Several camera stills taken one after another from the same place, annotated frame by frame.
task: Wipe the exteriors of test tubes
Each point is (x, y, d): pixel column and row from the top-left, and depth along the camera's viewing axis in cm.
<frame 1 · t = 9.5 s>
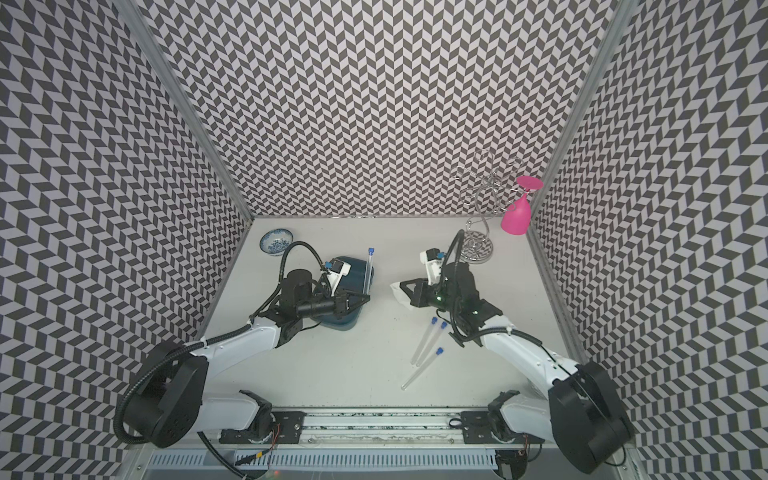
left hand: (366, 301, 80), fingers closed
right hand: (401, 290, 79), fingers closed
blue white ceramic bowl: (275, 242, 110), point 3 cm above the table
pink plastic wine glass: (516, 217, 89), point 24 cm above the table
test tube blue cap: (370, 259, 80), point 24 cm above the table
test tube blue cap 2: (423, 339, 89), on the table
test tube blue cap 3: (432, 344, 88), on the table
test tube blue cap 4: (422, 367, 84), on the table

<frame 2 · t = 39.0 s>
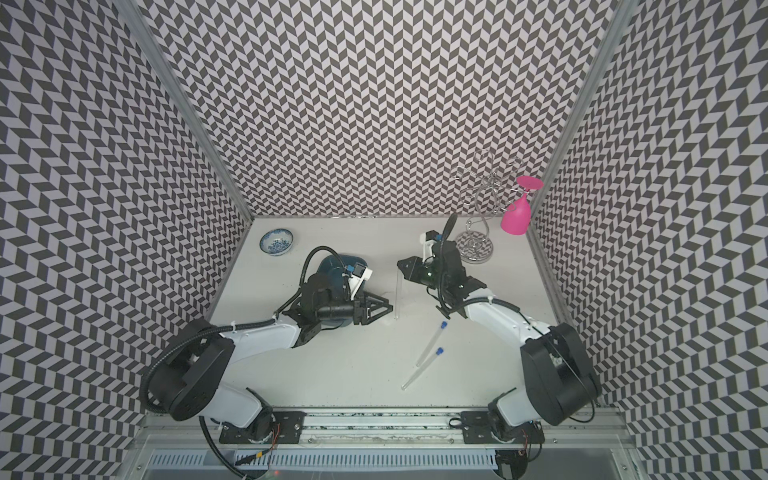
left hand: (388, 309, 77), fingers open
right hand: (398, 268, 83), fingers closed
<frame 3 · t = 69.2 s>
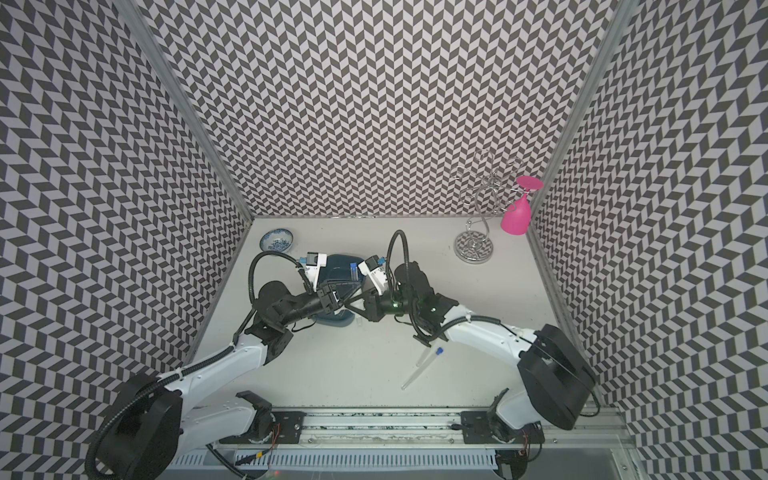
left hand: (359, 287, 72), fingers open
right hand: (348, 310, 73), fingers closed
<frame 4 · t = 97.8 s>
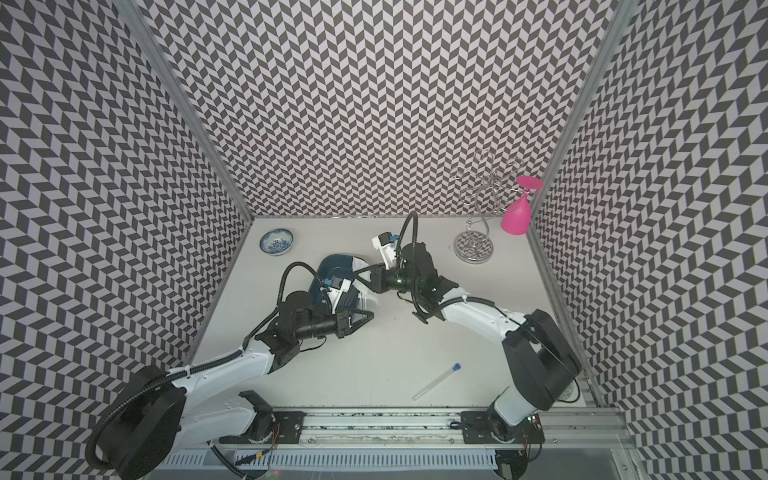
left hand: (371, 320, 76), fingers closed
right hand: (357, 278, 77), fingers closed
test tube blue cap 4: (428, 388, 81), on the table
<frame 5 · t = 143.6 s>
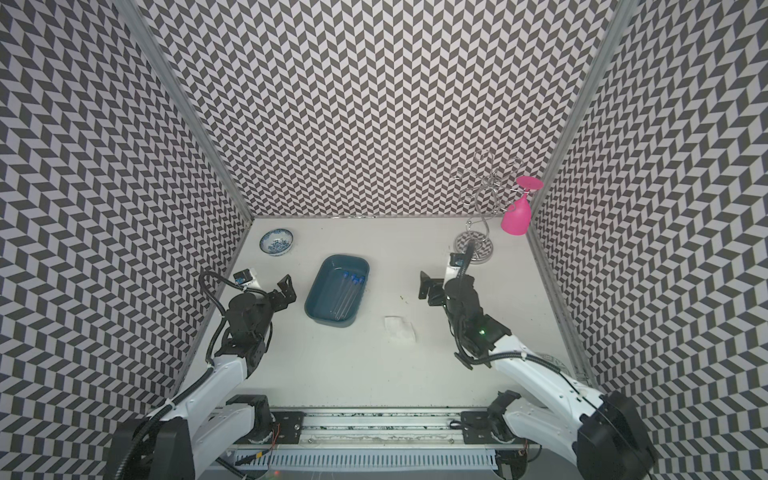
left hand: (275, 282, 85), fingers open
right hand: (438, 278, 81), fingers open
